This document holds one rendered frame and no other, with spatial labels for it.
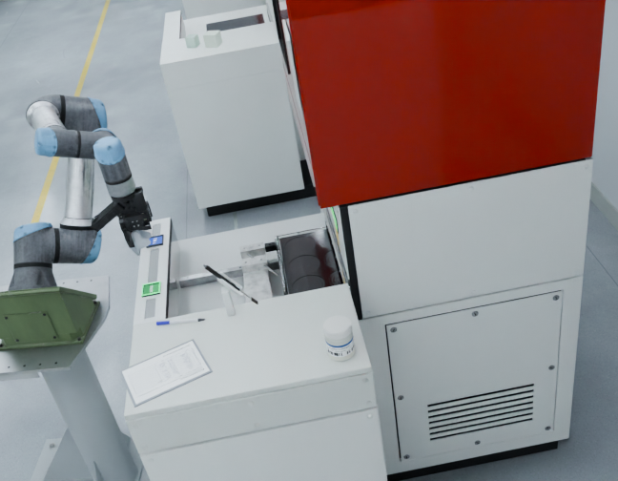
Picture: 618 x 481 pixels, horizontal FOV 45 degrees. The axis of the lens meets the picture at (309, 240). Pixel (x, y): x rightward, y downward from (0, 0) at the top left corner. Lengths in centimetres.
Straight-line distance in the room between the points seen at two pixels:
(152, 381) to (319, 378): 43
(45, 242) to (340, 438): 112
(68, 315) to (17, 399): 133
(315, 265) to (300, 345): 43
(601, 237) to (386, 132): 222
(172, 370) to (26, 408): 167
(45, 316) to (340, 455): 97
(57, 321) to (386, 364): 101
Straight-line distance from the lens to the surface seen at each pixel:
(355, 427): 199
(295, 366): 188
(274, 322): 202
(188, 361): 198
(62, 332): 240
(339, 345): 184
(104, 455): 288
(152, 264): 238
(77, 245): 248
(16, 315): 240
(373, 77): 181
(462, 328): 232
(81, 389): 265
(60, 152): 208
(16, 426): 351
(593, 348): 331
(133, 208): 210
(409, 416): 254
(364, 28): 177
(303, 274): 227
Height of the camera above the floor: 227
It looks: 35 degrees down
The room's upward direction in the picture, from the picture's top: 10 degrees counter-clockwise
